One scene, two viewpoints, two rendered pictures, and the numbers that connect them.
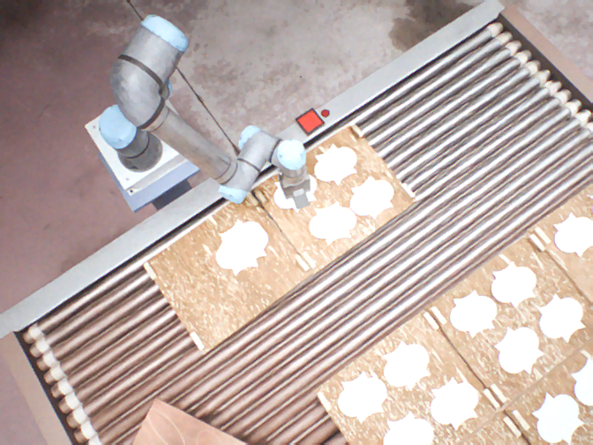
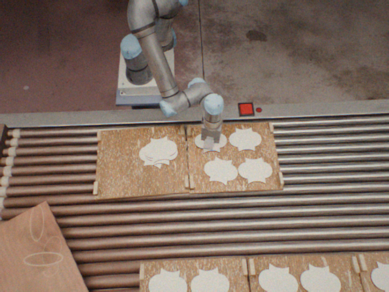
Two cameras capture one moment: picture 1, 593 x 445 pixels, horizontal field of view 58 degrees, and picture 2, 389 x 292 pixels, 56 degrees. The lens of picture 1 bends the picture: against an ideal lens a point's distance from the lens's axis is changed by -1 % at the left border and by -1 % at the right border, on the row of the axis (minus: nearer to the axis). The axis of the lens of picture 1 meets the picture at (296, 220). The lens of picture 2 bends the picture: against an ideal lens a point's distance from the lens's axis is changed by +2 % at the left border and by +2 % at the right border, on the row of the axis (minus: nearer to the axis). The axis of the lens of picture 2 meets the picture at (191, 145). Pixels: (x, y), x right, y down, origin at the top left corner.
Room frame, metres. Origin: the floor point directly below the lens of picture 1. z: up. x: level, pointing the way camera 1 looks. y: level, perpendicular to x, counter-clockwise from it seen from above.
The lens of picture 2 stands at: (-0.19, -0.32, 2.39)
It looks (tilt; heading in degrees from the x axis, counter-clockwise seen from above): 60 degrees down; 26
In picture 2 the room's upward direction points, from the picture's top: straight up
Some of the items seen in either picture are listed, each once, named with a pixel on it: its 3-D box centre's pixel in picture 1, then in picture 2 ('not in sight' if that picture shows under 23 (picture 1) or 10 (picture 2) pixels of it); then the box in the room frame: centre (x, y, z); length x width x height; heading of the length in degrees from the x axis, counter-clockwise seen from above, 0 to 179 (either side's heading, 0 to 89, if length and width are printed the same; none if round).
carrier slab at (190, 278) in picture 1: (227, 268); (142, 160); (0.40, 0.23, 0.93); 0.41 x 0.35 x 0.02; 121
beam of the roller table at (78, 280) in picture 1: (270, 155); (210, 116); (0.79, 0.06, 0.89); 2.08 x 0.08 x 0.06; 119
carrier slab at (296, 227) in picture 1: (334, 195); (232, 156); (0.60, -0.13, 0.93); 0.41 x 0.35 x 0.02; 119
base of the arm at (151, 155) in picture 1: (136, 146); (138, 67); (0.83, 0.50, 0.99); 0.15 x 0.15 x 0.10
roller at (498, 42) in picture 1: (289, 180); (212, 135); (0.69, 0.01, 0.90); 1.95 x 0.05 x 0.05; 119
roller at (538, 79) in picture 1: (325, 227); (216, 172); (0.51, -0.09, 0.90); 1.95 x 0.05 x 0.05; 119
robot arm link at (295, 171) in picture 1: (290, 158); (213, 108); (0.63, -0.01, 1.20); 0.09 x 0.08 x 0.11; 55
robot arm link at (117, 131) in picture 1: (123, 129); (135, 50); (0.83, 0.50, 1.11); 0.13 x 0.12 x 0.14; 145
